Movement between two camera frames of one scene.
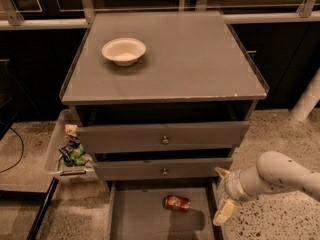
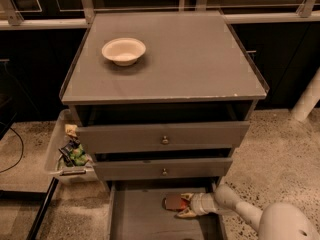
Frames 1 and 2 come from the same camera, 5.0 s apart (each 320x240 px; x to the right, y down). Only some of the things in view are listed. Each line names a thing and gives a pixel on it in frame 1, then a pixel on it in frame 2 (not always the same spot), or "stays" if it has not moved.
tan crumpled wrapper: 70,129 stays
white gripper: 232,185 → 201,204
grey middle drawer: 162,169 stays
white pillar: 309,98 stays
